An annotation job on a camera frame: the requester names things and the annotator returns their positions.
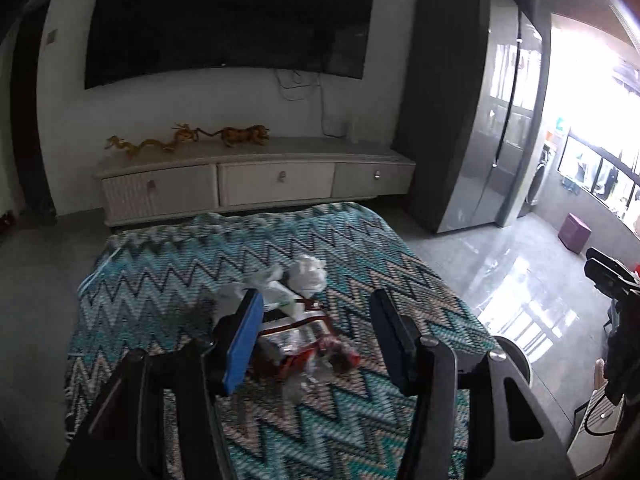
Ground white printed paper wrapper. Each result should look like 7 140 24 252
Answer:
213 263 304 322

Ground red snack wrapper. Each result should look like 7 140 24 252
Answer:
250 298 361 382

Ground white tissue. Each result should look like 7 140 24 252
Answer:
288 255 326 299

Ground round white-rimmed trash bin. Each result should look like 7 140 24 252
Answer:
494 335 533 386

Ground purple storage stool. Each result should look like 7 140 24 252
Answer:
558 214 591 255

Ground white side table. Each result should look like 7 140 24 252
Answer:
567 384 624 479

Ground front-load washing machine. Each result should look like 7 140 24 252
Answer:
525 142 555 207

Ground teal zigzag knitted table cloth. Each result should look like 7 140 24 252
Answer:
64 202 496 479

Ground silver double-door refrigerator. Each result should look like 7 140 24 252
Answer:
393 0 550 233

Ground cream TV cabinet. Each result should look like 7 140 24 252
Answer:
96 138 414 226

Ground golden dragon figurine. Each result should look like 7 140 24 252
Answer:
104 124 200 158

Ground orange tiger figurine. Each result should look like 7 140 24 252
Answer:
195 125 269 148

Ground white router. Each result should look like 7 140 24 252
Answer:
342 116 358 143

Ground black TV cables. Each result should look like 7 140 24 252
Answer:
273 66 346 139

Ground large black wall television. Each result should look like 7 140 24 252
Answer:
85 0 373 88

